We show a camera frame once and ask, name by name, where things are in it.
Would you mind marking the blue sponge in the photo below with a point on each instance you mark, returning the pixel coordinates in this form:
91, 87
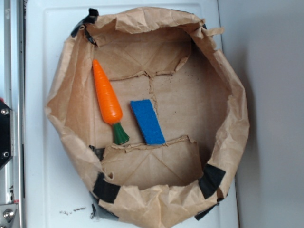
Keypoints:
147, 122

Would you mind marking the brown paper bag bin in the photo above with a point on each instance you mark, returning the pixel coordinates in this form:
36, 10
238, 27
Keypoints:
170, 58

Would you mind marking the orange toy carrot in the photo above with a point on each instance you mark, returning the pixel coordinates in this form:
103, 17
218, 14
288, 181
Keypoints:
108, 103

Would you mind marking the black metal bracket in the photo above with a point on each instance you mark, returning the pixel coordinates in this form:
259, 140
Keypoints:
5, 134

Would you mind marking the aluminium frame rail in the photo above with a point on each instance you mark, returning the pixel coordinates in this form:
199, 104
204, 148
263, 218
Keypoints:
12, 92

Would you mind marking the silver corner bracket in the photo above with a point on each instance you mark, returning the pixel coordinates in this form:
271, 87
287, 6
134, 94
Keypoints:
8, 213

